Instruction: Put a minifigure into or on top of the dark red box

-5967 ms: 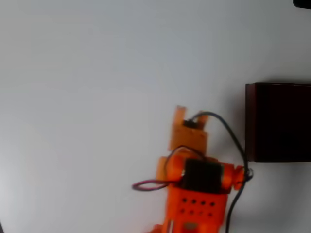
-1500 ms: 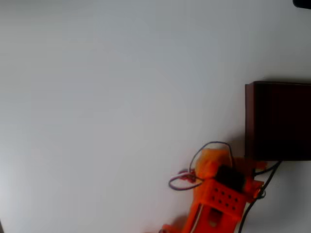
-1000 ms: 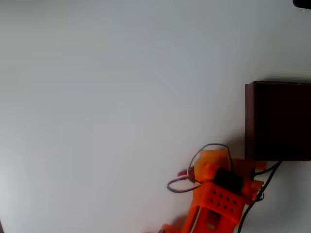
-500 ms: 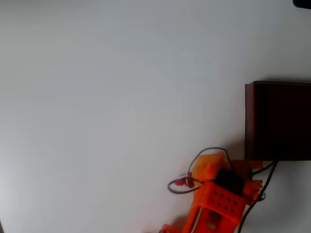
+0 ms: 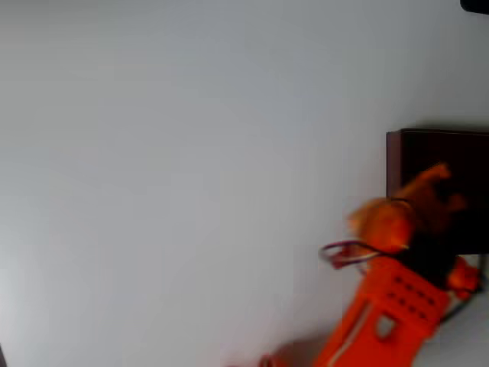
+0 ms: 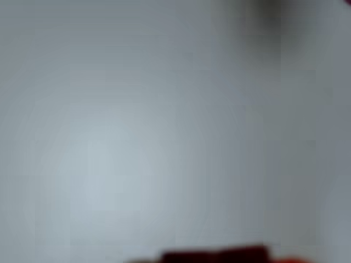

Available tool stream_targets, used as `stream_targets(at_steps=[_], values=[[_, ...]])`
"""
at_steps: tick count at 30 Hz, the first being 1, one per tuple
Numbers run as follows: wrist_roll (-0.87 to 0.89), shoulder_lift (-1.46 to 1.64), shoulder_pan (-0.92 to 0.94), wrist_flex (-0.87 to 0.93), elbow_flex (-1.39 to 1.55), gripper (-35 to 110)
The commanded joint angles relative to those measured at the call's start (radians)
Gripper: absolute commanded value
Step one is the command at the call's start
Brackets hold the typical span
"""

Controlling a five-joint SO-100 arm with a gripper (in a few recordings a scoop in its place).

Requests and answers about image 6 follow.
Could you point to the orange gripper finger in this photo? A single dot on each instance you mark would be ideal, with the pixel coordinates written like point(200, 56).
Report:
point(290, 260)

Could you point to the small red toy piece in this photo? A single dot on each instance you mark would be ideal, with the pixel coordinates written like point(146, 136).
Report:
point(216, 256)

